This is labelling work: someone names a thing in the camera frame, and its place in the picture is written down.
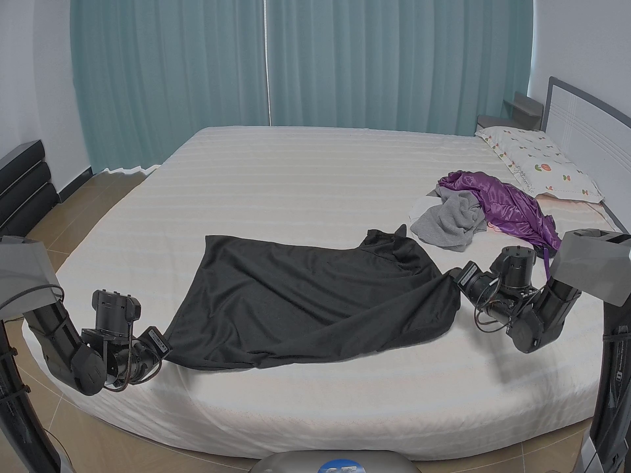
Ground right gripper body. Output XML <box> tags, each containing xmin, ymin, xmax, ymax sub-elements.
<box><xmin>456</xmin><ymin>261</ymin><xmax>484</xmax><ymax>298</ymax></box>

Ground white garment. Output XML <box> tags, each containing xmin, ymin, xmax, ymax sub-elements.
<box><xmin>409</xmin><ymin>196</ymin><xmax>442</xmax><ymax>225</ymax></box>

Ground black T-shirt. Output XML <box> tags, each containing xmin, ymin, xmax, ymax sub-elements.
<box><xmin>163</xmin><ymin>224</ymin><xmax>461</xmax><ymax>369</ymax></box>

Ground black chest of drawers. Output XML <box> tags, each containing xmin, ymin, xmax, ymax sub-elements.
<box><xmin>0</xmin><ymin>139</ymin><xmax>61</xmax><ymax>237</ymax></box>

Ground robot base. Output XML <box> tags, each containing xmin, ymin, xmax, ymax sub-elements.
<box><xmin>249</xmin><ymin>450</ymin><xmax>412</xmax><ymax>473</ymax></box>

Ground white printed pillow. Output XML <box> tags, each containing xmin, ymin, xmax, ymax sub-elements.
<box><xmin>474</xmin><ymin>126</ymin><xmax>606</xmax><ymax>203</ymax></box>

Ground bed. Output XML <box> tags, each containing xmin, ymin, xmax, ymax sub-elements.
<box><xmin>22</xmin><ymin>76</ymin><xmax>631</xmax><ymax>462</ymax></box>

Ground black cable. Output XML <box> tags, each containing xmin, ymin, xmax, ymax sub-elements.
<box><xmin>0</xmin><ymin>285</ymin><xmax>66</xmax><ymax>314</ymax></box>

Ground purple satin garment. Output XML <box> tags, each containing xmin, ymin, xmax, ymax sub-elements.
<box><xmin>438</xmin><ymin>169</ymin><xmax>563</xmax><ymax>282</ymax></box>

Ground grey bedside table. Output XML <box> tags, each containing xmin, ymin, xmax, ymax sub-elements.
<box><xmin>476</xmin><ymin>92</ymin><xmax>544</xmax><ymax>131</ymax></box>

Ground grey garment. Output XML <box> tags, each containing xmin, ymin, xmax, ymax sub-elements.
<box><xmin>410</xmin><ymin>191</ymin><xmax>489</xmax><ymax>253</ymax></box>

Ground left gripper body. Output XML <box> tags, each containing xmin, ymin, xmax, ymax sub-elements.
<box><xmin>143</xmin><ymin>327</ymin><xmax>172</xmax><ymax>363</ymax></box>

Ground blue-green curtain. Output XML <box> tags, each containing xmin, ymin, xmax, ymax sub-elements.
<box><xmin>71</xmin><ymin>0</ymin><xmax>273</xmax><ymax>173</ymax></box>
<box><xmin>266</xmin><ymin>0</ymin><xmax>535</xmax><ymax>134</ymax></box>

